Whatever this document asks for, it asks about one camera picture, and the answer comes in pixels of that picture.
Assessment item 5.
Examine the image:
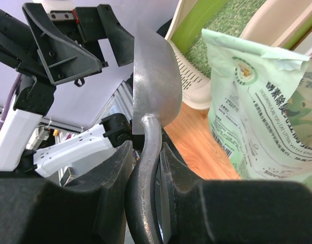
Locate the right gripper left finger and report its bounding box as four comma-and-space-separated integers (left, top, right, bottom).
0, 141, 133, 243

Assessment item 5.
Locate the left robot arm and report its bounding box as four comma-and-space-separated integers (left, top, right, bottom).
0, 3, 134, 177

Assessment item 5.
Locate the grey metal scoop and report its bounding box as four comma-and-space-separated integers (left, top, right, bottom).
124, 22, 182, 243

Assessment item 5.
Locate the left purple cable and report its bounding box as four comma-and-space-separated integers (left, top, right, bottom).
0, 75, 23, 143

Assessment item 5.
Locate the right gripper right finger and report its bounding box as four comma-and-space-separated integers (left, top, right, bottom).
160, 145, 312, 243

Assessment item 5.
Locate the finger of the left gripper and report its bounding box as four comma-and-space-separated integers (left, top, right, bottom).
22, 3, 105, 86
97, 4, 134, 67

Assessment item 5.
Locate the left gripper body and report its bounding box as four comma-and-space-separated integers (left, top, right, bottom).
48, 7, 105, 46

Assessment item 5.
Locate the green cat litter bag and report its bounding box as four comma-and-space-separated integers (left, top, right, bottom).
201, 28, 312, 190

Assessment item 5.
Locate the cream green litter box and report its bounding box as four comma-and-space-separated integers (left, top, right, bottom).
166, 1, 312, 111

